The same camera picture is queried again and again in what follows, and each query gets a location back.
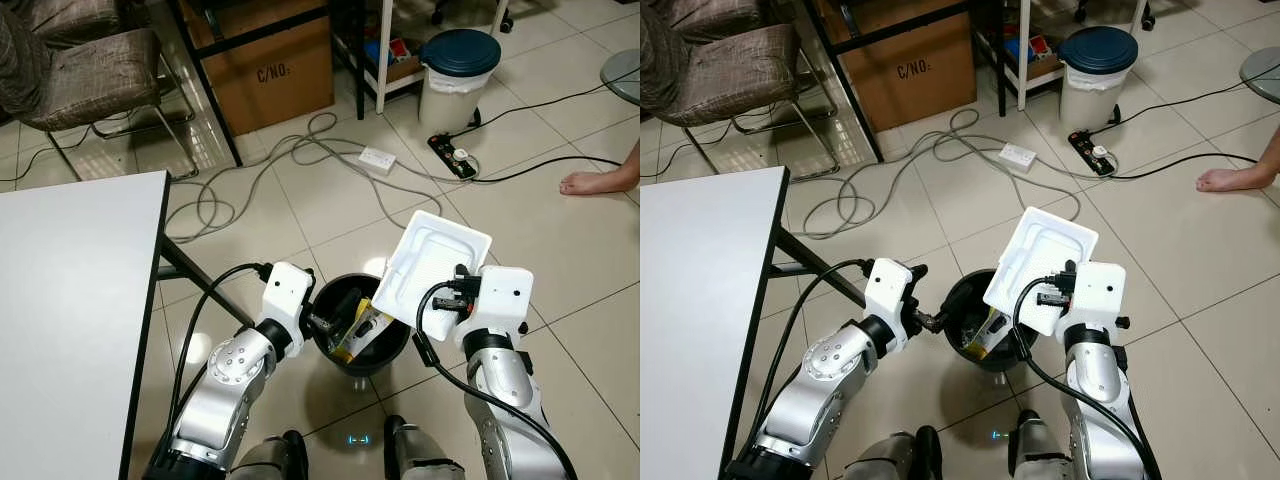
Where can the black power strip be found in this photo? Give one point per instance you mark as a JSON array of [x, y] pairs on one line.
[[1092, 152], [452, 155]]

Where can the brown woven chair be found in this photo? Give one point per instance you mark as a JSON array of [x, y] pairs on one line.
[[100, 75], [740, 70]]

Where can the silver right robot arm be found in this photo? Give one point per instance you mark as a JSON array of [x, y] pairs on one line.
[[500, 390], [1095, 390]]

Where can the robot leg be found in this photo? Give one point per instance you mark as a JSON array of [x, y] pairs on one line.
[[1040, 460], [420, 465], [890, 458], [265, 460]]

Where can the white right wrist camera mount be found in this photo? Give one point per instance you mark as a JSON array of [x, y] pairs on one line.
[[1098, 298], [502, 305]]

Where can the white metal rack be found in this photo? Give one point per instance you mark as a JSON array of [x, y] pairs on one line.
[[1023, 55], [383, 60]]

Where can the yellow product package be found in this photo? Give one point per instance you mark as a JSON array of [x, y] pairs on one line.
[[985, 338], [358, 335]]

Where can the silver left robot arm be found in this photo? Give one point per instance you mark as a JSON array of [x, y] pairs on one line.
[[820, 385], [225, 385]]

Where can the black metal table frame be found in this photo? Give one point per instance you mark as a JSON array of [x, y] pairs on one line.
[[820, 268], [200, 285]]

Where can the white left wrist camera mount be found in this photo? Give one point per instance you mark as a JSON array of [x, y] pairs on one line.
[[288, 300], [888, 300]]

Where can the robot right leg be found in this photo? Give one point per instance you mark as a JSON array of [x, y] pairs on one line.
[[1040, 460], [420, 465]]

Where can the small red and blue box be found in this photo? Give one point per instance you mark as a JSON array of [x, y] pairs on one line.
[[395, 50], [1037, 47]]

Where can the large brown cardboard carton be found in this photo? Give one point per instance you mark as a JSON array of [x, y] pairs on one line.
[[270, 75], [910, 70]]

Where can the white bin with blue lid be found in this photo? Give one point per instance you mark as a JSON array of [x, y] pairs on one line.
[[460, 55], [1098, 52]]

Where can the white plastic tray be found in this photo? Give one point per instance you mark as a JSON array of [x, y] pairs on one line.
[[1035, 260], [430, 265]]

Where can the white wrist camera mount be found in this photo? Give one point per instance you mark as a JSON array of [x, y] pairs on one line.
[[288, 300], [1098, 298], [888, 300], [502, 305]]

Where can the robot left leg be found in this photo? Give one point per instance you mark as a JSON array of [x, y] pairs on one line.
[[265, 460], [890, 458]]

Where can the black metal shelf frame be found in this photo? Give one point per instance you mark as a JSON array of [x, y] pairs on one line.
[[215, 95], [855, 95]]

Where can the person's bare foot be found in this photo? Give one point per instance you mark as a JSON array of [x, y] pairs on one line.
[[1230, 178], [590, 182]]

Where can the round grey stool seat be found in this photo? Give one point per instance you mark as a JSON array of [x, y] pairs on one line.
[[625, 75], [1262, 72]]

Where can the black round rubbish bin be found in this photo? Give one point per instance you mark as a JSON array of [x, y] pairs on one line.
[[965, 290], [385, 350]]

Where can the white power socket box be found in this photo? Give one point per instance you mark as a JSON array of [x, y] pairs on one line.
[[1017, 156], [377, 160]]

